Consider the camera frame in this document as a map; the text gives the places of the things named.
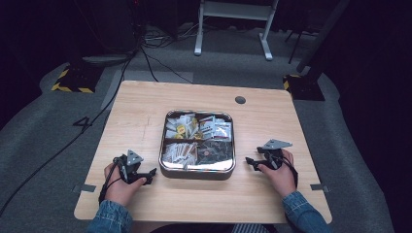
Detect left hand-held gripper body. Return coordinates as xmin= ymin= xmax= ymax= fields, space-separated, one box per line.
xmin=113 ymin=149 xmax=146 ymax=185

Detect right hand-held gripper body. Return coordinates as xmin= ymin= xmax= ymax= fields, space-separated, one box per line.
xmin=257 ymin=139 xmax=294 ymax=170

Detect square divided metal tray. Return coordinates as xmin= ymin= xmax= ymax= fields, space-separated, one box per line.
xmin=157 ymin=109 xmax=237 ymax=181

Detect pile of white red-print packets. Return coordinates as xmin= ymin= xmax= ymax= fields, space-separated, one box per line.
xmin=197 ymin=115 xmax=233 ymax=142

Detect person's right hand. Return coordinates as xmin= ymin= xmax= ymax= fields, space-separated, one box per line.
xmin=258 ymin=149 xmax=297 ymax=199

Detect person's left hand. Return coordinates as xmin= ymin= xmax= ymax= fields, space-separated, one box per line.
xmin=103 ymin=162 xmax=148 ymax=208

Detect pile of white stick sachets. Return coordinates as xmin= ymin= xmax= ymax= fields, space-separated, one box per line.
xmin=161 ymin=142 xmax=199 ymax=168

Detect pile of dark packets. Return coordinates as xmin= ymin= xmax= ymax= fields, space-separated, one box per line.
xmin=197 ymin=140 xmax=234 ymax=165

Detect grey tape piece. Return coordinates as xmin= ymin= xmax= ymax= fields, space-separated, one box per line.
xmin=72 ymin=183 xmax=97 ymax=194
xmin=309 ymin=183 xmax=331 ymax=194

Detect pile of yellow-label tea bags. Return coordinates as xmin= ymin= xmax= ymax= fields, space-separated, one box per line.
xmin=164 ymin=114 xmax=199 ymax=141

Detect person's striped clothing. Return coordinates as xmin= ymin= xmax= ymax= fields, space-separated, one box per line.
xmin=230 ymin=222 xmax=270 ymax=233

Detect black yellow striped base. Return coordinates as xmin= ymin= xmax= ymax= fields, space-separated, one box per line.
xmin=51 ymin=64 xmax=105 ymax=94
xmin=282 ymin=74 xmax=326 ymax=102

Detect black tripod legs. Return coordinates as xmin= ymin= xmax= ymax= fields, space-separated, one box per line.
xmin=284 ymin=29 xmax=314 ymax=65

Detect black slanted pole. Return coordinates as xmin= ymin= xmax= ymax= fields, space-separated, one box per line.
xmin=295 ymin=0 xmax=352 ymax=74

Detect left hand-held gripper cable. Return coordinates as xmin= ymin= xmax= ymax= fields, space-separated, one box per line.
xmin=98 ymin=163 xmax=121 ymax=206

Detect long black floor cable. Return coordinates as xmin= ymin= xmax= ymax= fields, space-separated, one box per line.
xmin=0 ymin=48 xmax=144 ymax=217

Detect thin black floor cable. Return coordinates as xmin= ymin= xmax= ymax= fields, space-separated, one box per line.
xmin=140 ymin=48 xmax=194 ymax=84

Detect bundle of floor cables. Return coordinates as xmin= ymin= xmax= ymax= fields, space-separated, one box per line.
xmin=142 ymin=21 xmax=203 ymax=50

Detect white metal stand frame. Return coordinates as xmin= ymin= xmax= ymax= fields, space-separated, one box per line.
xmin=193 ymin=0 xmax=280 ymax=62

